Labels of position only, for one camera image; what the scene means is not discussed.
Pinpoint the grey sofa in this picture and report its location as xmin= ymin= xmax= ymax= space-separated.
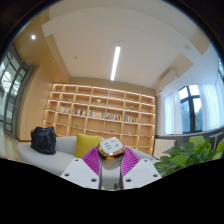
xmin=17 ymin=134 xmax=161 ymax=177

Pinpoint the wooden shelf unit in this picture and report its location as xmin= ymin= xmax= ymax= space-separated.
xmin=42 ymin=83 xmax=157 ymax=156

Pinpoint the glass door with dark frame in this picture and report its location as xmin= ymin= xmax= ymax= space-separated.
xmin=0 ymin=44 xmax=34 ymax=139

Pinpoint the long ceiling light strip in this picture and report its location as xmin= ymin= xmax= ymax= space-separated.
xmin=110 ymin=45 xmax=122 ymax=82

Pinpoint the white air conditioner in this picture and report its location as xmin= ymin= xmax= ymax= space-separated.
xmin=157 ymin=68 xmax=179 ymax=91

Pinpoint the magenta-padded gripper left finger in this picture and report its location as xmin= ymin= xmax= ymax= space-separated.
xmin=59 ymin=146 xmax=102 ymax=191

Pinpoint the black bag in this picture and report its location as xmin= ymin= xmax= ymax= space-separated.
xmin=29 ymin=125 xmax=58 ymax=156

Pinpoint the green potted plant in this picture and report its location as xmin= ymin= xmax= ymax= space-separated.
xmin=153 ymin=138 xmax=224 ymax=178

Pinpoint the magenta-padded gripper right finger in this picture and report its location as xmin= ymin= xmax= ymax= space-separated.
xmin=119 ymin=148 xmax=163 ymax=191

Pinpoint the dark framed window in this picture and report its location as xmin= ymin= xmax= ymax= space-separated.
xmin=178 ymin=84 xmax=204 ymax=134

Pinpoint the yellow cushion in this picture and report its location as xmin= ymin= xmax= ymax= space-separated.
xmin=74 ymin=133 xmax=104 ymax=159

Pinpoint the white sheer curtain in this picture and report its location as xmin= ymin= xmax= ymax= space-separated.
xmin=163 ymin=91 xmax=184 ymax=136
xmin=199 ymin=83 xmax=224 ymax=132

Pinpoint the white radiator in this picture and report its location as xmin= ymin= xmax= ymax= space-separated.
xmin=153 ymin=138 xmax=177 ymax=160

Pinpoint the white charger with gold top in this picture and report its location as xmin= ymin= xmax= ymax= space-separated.
xmin=97 ymin=136 xmax=128 ymax=191

